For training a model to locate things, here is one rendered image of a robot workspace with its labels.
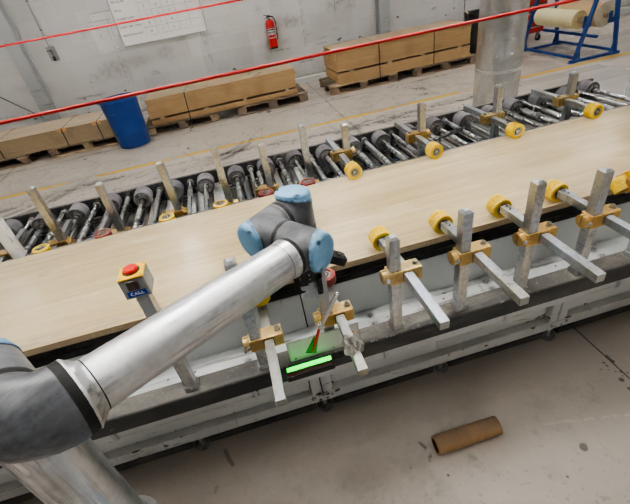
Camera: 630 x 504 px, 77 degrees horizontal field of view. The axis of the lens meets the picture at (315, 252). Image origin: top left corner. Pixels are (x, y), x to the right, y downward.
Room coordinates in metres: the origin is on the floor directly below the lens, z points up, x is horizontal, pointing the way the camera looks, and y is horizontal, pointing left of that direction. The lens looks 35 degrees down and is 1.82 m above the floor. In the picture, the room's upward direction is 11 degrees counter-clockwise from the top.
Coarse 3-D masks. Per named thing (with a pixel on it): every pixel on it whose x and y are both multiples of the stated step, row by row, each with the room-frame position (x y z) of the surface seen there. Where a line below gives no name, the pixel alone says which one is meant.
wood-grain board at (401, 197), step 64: (576, 128) 1.98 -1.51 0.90; (320, 192) 1.80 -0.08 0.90; (384, 192) 1.68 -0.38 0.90; (448, 192) 1.57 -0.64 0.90; (512, 192) 1.47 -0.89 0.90; (576, 192) 1.37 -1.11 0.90; (64, 256) 1.64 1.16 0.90; (128, 256) 1.53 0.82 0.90; (192, 256) 1.44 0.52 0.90; (384, 256) 1.22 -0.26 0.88; (0, 320) 1.24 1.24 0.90; (64, 320) 1.17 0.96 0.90; (128, 320) 1.10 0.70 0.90
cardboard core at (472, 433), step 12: (480, 420) 0.96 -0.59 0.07; (492, 420) 0.94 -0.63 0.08; (444, 432) 0.93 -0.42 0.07; (456, 432) 0.92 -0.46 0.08; (468, 432) 0.91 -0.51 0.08; (480, 432) 0.90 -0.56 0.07; (492, 432) 0.90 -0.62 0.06; (444, 444) 0.88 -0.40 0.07; (456, 444) 0.87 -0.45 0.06; (468, 444) 0.88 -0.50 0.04
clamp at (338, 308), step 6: (348, 300) 1.02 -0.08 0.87; (336, 306) 1.00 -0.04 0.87; (342, 306) 1.00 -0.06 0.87; (318, 312) 0.99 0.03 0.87; (336, 312) 0.97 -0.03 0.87; (342, 312) 0.97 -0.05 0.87; (348, 312) 0.98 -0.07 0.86; (318, 318) 0.97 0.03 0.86; (330, 318) 0.97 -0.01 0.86; (348, 318) 0.97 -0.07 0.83; (330, 324) 0.97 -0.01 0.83
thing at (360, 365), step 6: (330, 288) 1.11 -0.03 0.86; (330, 294) 1.08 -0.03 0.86; (330, 300) 1.05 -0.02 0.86; (336, 300) 1.04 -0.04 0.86; (336, 318) 0.96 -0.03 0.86; (342, 318) 0.95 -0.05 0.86; (342, 324) 0.92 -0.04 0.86; (348, 324) 0.92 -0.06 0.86; (342, 330) 0.90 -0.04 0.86; (348, 330) 0.89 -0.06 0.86; (342, 336) 0.90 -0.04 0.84; (360, 354) 0.79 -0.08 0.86; (354, 360) 0.77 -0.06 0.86; (360, 360) 0.77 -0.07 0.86; (360, 366) 0.75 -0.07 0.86; (366, 366) 0.74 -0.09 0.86; (360, 372) 0.73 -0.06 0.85; (366, 372) 0.74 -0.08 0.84
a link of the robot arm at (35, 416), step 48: (288, 240) 0.69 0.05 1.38; (240, 288) 0.56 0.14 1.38; (144, 336) 0.44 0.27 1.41; (192, 336) 0.47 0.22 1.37; (0, 384) 0.36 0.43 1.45; (48, 384) 0.36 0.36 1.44; (96, 384) 0.37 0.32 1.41; (144, 384) 0.41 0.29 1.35; (0, 432) 0.31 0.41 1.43; (48, 432) 0.31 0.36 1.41; (96, 432) 0.34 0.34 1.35
